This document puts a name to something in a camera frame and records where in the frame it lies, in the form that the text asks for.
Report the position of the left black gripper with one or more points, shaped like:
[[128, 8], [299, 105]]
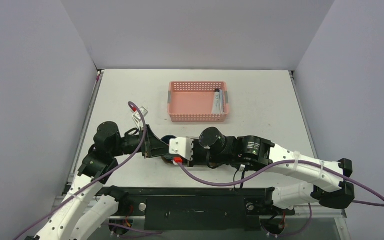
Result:
[[154, 146]]

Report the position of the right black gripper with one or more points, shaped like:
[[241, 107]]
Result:
[[195, 157]]

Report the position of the dark cap toothpaste tube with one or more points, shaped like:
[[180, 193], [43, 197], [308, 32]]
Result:
[[216, 104]]

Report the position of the pink perforated plastic basket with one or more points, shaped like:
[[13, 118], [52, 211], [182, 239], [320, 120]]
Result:
[[191, 101]]

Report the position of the dark blue mug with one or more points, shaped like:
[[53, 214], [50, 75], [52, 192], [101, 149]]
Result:
[[166, 139]]

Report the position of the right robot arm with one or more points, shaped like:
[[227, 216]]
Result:
[[320, 181]]

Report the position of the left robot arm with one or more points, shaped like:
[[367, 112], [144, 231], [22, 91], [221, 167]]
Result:
[[71, 220]]

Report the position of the light blue toothbrush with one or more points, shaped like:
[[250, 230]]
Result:
[[221, 96]]

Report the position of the grey tape strip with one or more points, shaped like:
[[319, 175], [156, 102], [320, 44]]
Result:
[[169, 98]]

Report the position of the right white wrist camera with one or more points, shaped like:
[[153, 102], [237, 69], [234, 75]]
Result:
[[182, 149]]

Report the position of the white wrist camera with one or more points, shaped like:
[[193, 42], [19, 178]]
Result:
[[139, 114], [182, 149]]

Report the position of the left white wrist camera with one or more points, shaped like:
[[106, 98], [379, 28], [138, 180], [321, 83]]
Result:
[[139, 114]]

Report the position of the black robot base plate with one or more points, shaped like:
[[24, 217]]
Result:
[[194, 209]]

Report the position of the aluminium rail frame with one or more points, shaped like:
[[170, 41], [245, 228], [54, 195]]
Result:
[[318, 212]]

